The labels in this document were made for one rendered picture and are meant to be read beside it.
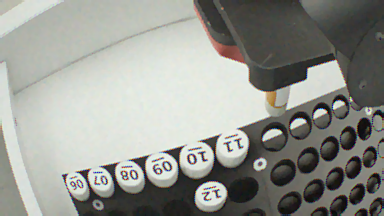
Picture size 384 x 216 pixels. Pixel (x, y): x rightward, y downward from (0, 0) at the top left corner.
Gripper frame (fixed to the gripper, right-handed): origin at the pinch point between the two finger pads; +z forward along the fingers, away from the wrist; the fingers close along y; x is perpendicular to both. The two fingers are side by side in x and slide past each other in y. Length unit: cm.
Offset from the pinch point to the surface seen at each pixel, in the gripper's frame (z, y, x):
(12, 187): 94, -40, -23
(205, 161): 6.5, 0.2, -2.8
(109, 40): 12.5, -9.9, -4.3
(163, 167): 6.5, -0.1, -4.4
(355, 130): 7.7, 1.4, 5.2
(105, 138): 13.6, -5.3, -5.8
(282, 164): 8.2, 0.9, 0.5
